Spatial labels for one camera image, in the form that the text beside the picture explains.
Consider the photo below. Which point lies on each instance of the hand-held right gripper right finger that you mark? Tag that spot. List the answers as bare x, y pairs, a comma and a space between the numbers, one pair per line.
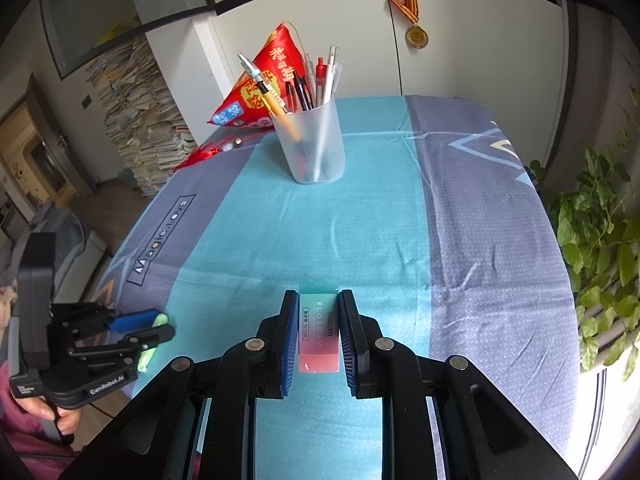
348, 340

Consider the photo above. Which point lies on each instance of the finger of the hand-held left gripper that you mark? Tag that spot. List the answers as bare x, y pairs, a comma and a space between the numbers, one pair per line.
150, 336
131, 321

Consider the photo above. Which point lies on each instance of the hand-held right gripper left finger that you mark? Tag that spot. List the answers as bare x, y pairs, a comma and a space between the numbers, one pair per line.
289, 340

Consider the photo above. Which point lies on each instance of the light green marker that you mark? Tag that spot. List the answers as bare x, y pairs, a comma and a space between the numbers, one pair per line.
146, 361

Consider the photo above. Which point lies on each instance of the pink and teal eraser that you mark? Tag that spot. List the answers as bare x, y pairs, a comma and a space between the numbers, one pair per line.
318, 327

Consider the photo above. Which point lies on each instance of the translucent white pen cup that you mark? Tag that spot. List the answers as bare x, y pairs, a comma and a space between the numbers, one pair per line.
315, 150

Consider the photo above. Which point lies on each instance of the person's left forearm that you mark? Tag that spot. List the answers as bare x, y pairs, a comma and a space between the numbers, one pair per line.
25, 440

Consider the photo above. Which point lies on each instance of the person's left hand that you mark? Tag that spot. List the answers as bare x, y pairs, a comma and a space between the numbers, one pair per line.
65, 417

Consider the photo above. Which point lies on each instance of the blue and grey tablecloth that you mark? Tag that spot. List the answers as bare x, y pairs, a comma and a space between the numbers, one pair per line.
400, 210

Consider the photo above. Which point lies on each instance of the brown wooden door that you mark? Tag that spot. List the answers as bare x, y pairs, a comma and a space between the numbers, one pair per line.
40, 160

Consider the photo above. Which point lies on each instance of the tall stack of books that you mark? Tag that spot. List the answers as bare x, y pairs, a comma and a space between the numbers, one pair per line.
140, 125

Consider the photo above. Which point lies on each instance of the red triangular tasselled ornament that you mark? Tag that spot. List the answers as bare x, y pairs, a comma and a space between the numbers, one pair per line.
234, 106

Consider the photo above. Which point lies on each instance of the bunch of assorted pens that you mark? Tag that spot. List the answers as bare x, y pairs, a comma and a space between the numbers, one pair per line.
300, 87

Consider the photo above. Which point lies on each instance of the green leafy plant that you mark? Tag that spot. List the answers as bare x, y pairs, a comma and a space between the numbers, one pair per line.
595, 220

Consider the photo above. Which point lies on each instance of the glass cabinet door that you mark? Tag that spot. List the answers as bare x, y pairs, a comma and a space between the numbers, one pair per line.
125, 10

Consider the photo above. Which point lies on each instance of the gold medal with striped ribbon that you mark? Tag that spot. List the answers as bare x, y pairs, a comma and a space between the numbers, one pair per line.
416, 36

